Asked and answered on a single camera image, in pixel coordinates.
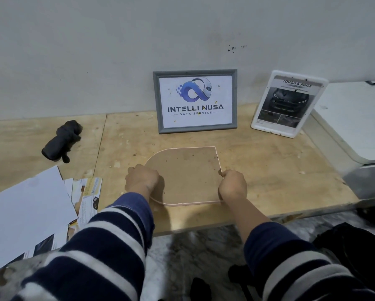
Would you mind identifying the person's left hand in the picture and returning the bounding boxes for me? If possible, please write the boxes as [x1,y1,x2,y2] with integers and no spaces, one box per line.
[125,163,160,203]

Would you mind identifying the person's right hand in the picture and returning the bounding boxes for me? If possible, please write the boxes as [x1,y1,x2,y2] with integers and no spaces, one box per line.
[218,169,248,203]

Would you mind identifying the pink arched photo frame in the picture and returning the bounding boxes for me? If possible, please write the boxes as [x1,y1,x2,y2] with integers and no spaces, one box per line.
[143,146,226,207]

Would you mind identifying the brown arched backing board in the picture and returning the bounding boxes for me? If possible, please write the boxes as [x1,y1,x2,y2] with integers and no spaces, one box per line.
[145,148,223,205]

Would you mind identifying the cut brochure pages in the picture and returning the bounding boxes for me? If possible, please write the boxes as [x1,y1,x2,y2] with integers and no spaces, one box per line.
[63,177,103,229]

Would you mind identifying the white rectangular photo frame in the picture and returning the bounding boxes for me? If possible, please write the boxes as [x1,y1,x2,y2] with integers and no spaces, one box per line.
[251,70,329,138]

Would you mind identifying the grey rectangular photo frame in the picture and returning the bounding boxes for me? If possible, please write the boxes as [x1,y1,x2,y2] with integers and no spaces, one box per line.
[152,69,238,135]

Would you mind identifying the black cleaning cloth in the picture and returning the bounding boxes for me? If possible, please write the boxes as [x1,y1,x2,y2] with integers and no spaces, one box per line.
[41,120,83,164]

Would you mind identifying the large white paper sheet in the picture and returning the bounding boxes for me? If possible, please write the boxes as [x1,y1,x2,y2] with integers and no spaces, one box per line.
[0,166,78,276]

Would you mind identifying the person's left forearm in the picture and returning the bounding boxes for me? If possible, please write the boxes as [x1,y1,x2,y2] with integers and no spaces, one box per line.
[11,191,155,301]

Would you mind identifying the person's right forearm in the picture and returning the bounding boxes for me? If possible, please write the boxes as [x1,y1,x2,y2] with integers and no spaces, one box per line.
[226,197,375,301]

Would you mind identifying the person's black shoe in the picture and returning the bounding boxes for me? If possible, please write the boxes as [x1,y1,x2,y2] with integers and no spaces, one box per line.
[190,277,212,301]

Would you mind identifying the black stool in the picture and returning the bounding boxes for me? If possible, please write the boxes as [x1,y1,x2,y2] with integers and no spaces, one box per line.
[227,263,260,301]

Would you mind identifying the white cabinet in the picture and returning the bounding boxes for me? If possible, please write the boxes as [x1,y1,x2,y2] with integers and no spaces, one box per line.
[302,80,375,199]

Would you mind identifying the black bag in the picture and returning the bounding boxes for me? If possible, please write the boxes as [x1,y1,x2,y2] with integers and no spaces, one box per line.
[312,222,375,292]

